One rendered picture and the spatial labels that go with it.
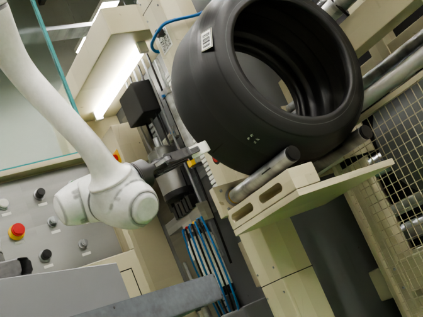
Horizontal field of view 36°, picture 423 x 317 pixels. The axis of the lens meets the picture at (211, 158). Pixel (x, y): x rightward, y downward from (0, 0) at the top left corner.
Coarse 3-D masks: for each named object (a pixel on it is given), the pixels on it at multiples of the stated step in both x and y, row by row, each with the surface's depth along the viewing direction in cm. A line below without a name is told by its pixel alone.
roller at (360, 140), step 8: (360, 128) 188; (368, 128) 189; (352, 136) 190; (360, 136) 188; (368, 136) 188; (344, 144) 194; (352, 144) 192; (360, 144) 191; (336, 152) 198; (344, 152) 196; (320, 160) 204; (328, 160) 202; (336, 160) 201; (320, 168) 206
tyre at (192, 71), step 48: (240, 0) 186; (288, 0) 194; (192, 48) 181; (240, 48) 216; (288, 48) 220; (336, 48) 207; (192, 96) 182; (240, 96) 172; (336, 96) 210; (240, 144) 180; (288, 144) 177; (336, 144) 186
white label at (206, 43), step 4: (204, 32) 178; (208, 32) 177; (204, 36) 177; (208, 36) 176; (204, 40) 177; (208, 40) 176; (204, 44) 176; (208, 44) 175; (212, 44) 174; (204, 48) 176; (208, 48) 175
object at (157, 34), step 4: (200, 12) 225; (184, 16) 221; (188, 16) 221; (192, 16) 222; (196, 16) 224; (168, 20) 219; (172, 20) 219; (176, 20) 219; (180, 20) 220; (164, 24) 219; (160, 28) 221; (156, 32) 223; (160, 32) 223; (156, 36) 225; (160, 36) 224; (152, 40) 226; (152, 44) 228; (152, 48) 230; (156, 52) 232
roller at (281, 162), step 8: (280, 152) 176; (288, 152) 173; (296, 152) 174; (272, 160) 179; (280, 160) 175; (288, 160) 173; (296, 160) 173; (264, 168) 182; (272, 168) 179; (280, 168) 177; (256, 176) 186; (264, 176) 183; (272, 176) 182; (240, 184) 194; (248, 184) 190; (256, 184) 188; (232, 192) 198; (240, 192) 194; (248, 192) 193; (232, 200) 199; (240, 200) 198
